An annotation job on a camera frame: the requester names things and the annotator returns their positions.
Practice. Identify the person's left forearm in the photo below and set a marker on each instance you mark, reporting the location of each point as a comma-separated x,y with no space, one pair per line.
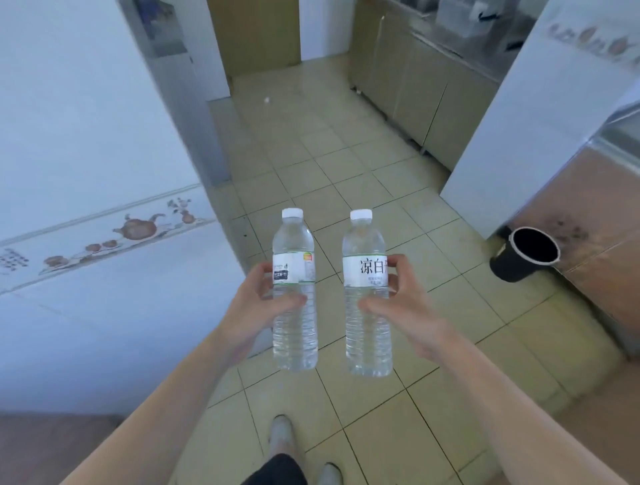
160,414

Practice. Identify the water bottle with white label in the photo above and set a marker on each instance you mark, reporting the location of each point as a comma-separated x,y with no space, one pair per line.
367,344

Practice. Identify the water bottle with green-edged label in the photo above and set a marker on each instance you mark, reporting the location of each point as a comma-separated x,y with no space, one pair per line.
295,339

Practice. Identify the person's right middle finger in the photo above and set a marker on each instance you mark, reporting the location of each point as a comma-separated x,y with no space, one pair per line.
395,285

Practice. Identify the person's right shoe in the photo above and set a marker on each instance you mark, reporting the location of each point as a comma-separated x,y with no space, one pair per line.
330,474

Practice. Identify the person's right hand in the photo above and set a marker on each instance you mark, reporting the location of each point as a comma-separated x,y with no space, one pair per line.
411,315

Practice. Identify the person's right thumb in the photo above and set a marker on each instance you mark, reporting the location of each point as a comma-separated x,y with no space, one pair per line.
374,304

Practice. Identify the person's left hand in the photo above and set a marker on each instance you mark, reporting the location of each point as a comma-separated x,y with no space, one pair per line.
246,320

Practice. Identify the black trash bin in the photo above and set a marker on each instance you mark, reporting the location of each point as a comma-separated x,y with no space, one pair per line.
515,262

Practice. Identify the steel kitchen countertop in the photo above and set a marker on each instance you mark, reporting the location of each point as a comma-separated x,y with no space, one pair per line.
480,50

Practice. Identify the person's shoe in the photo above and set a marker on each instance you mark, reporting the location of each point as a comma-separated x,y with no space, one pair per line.
281,435
330,474

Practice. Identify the person's left thumb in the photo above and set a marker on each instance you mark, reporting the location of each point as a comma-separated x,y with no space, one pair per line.
290,302

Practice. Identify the person's black shorts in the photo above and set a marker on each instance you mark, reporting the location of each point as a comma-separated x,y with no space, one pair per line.
277,472

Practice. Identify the person's right forearm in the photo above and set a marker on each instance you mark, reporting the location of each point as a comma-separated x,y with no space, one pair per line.
520,414

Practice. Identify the person's left shoe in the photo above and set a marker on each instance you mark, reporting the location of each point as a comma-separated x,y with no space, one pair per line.
281,435

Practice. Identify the beige kitchen cabinet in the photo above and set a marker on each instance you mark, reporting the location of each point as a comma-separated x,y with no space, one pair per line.
430,95

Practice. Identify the grey door frame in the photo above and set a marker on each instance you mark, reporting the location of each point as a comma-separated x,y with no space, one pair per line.
185,100

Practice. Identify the wooden door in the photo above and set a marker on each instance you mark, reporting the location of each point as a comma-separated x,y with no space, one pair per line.
255,35

